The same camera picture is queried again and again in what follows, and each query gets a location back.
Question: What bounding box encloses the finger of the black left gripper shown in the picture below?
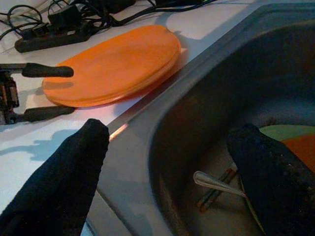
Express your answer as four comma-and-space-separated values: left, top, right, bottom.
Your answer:
23, 106, 75, 123
21, 62, 75, 79

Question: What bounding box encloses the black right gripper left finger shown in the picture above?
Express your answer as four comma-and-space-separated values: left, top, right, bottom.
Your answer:
0, 118, 110, 236

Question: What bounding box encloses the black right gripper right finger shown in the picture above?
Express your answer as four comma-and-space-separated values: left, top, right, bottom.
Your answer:
225, 123, 315, 236

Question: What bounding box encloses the orange plastic bowl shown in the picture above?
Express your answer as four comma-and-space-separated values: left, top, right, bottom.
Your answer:
281, 134, 315, 173

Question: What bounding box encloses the metal spoon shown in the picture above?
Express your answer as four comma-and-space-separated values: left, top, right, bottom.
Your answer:
192, 170, 248, 198

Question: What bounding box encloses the orange plastic plate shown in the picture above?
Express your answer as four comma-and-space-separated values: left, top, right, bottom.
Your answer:
41, 24, 183, 108

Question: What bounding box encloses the black power strip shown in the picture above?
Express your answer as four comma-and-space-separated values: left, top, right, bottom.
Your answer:
14, 23, 92, 54

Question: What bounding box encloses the black plug adapter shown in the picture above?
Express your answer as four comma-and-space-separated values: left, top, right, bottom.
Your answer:
47, 4, 81, 28

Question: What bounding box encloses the brown chopstick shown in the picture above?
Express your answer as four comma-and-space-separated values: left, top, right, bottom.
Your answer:
199, 170, 237, 213
196, 168, 234, 207

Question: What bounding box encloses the stainless steel sink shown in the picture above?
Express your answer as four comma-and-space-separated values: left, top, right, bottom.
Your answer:
85, 2, 315, 236

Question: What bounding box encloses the long thin black cable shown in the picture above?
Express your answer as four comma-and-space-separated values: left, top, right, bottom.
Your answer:
108, 0, 219, 26

